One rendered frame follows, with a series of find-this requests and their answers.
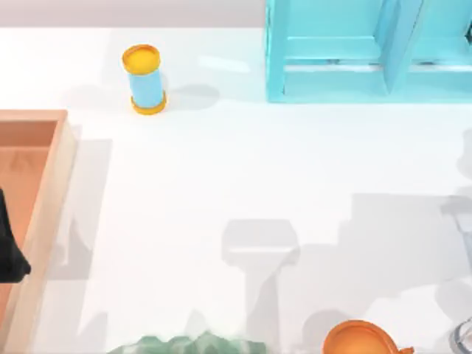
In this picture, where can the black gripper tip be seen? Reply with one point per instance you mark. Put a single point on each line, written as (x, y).
(9, 254)

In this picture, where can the green leafy plant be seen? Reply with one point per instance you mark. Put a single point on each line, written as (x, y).
(199, 344)

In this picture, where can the clear glass cup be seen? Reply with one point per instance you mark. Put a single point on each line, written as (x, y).
(462, 337)

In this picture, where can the light blue rack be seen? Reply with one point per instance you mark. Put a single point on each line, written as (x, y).
(332, 79)

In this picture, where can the salmon-coloured shallow box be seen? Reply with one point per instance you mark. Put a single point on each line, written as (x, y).
(26, 177)

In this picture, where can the orange cup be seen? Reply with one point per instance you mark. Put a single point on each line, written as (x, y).
(355, 341)

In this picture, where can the blue and yellow can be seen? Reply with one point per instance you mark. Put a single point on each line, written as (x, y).
(146, 81)

